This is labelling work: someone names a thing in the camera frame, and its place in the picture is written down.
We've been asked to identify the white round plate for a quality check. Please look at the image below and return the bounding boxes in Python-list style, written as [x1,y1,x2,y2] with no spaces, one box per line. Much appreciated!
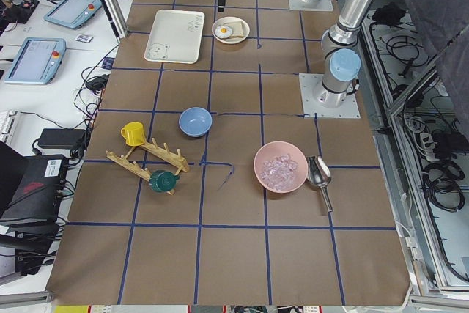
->
[212,16,251,45]

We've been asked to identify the bread slice in plate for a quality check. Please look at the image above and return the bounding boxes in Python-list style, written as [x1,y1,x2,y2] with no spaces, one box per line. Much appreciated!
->
[224,21,245,38]

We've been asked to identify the fried egg toy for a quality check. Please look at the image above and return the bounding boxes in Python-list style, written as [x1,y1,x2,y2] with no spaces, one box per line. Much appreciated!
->
[214,25,233,39]

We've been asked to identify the white bear tray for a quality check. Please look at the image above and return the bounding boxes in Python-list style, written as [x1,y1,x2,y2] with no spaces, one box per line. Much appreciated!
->
[144,10,205,64]

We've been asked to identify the blue bowl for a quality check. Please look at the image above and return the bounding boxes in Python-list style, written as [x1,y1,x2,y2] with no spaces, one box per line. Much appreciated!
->
[179,107,213,138]

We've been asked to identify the blue teach pendant far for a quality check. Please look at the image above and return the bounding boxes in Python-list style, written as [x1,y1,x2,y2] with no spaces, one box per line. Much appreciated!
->
[44,0,102,29]

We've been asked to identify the blue teach pendant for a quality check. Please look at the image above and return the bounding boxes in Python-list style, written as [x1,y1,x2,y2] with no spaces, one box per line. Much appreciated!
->
[4,37,66,85]
[44,0,102,29]

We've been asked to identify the yellow mug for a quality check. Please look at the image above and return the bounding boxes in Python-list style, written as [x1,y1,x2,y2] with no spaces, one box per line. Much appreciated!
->
[120,122,147,147]

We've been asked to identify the wooden mug rack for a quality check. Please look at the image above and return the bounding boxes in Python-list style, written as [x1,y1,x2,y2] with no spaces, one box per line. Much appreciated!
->
[106,137,191,196]

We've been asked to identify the pink bowl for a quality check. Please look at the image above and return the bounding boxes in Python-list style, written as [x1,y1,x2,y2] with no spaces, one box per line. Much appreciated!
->
[254,141,308,193]

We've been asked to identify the clear ice cubes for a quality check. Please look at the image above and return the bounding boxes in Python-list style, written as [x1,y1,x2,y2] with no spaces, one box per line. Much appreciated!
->
[261,154,298,189]

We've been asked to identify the blue teach pendant near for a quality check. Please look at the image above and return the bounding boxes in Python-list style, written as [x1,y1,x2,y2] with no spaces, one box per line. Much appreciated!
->
[4,37,66,85]

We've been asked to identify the dark green mug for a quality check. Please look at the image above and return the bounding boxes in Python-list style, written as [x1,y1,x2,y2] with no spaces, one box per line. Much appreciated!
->
[149,170,180,194]

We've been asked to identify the metal scoop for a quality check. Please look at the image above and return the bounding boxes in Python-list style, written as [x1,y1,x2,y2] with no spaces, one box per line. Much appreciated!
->
[306,155,333,213]

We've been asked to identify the black power adapter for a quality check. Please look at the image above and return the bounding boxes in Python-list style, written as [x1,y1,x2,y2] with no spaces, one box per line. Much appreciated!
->
[37,128,85,150]

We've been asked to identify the black computer box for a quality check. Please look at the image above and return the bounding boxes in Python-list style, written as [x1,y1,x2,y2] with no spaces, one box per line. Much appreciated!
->
[1,143,68,226]

